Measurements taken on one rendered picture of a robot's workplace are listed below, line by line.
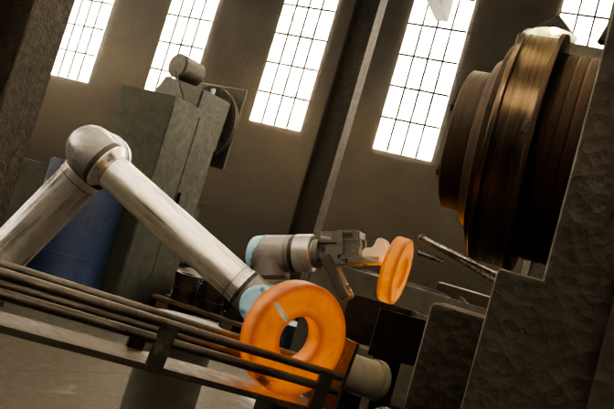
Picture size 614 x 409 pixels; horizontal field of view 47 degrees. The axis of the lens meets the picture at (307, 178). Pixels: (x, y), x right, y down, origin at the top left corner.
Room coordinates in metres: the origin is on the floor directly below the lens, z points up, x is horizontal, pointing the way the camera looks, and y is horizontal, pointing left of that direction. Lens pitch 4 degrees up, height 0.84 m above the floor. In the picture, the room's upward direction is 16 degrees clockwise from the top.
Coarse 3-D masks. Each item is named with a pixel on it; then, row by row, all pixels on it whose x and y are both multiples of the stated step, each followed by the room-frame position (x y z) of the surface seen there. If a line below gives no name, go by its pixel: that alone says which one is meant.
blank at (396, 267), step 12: (396, 240) 1.58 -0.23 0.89; (408, 240) 1.59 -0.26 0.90; (396, 252) 1.55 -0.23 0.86; (408, 252) 1.62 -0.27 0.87; (384, 264) 1.55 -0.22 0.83; (396, 264) 1.54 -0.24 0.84; (408, 264) 1.65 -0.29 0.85; (384, 276) 1.55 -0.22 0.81; (396, 276) 1.57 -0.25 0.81; (384, 288) 1.56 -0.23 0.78; (396, 288) 1.60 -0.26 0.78; (384, 300) 1.60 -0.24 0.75; (396, 300) 1.63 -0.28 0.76
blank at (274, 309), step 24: (288, 288) 0.94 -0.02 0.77; (312, 288) 0.96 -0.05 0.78; (264, 312) 0.92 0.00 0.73; (288, 312) 0.94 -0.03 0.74; (312, 312) 0.96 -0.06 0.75; (336, 312) 0.99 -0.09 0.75; (240, 336) 0.94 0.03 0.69; (264, 336) 0.93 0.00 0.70; (312, 336) 0.99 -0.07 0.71; (336, 336) 0.99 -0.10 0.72; (264, 360) 0.94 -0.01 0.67; (312, 360) 0.98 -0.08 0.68; (336, 360) 1.00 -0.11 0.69; (264, 384) 0.94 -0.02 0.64; (288, 384) 0.96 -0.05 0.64
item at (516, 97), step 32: (512, 64) 1.17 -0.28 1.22; (544, 64) 1.17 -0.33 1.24; (512, 96) 1.15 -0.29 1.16; (512, 128) 1.14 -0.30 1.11; (480, 160) 1.16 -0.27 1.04; (512, 160) 1.15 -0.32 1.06; (480, 192) 1.18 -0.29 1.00; (512, 192) 1.16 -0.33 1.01; (480, 224) 1.22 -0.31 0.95; (480, 256) 1.31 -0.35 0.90
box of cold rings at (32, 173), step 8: (24, 160) 4.21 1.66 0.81; (32, 160) 4.27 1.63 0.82; (24, 168) 4.23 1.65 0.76; (32, 168) 4.29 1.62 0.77; (40, 168) 4.34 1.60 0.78; (24, 176) 4.25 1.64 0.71; (32, 176) 4.30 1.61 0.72; (40, 176) 4.36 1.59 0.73; (16, 184) 4.22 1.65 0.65; (24, 184) 4.27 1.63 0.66; (32, 184) 4.32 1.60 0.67; (40, 184) 4.38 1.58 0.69; (16, 192) 4.23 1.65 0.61; (24, 192) 4.28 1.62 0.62; (32, 192) 4.34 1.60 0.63; (16, 200) 4.25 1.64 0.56; (24, 200) 4.30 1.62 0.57; (8, 208) 4.21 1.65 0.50; (16, 208) 4.26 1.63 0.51; (8, 216) 4.23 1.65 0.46
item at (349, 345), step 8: (344, 344) 1.01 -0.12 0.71; (352, 344) 0.99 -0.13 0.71; (344, 352) 1.00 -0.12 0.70; (352, 352) 0.99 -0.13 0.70; (344, 360) 1.00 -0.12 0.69; (352, 360) 0.99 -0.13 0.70; (336, 368) 1.00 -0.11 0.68; (344, 368) 0.99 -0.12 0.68; (344, 376) 0.98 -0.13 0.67; (336, 384) 0.99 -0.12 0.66; (344, 384) 0.99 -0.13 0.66; (328, 400) 0.99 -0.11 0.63; (336, 400) 0.98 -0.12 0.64; (328, 408) 0.99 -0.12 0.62
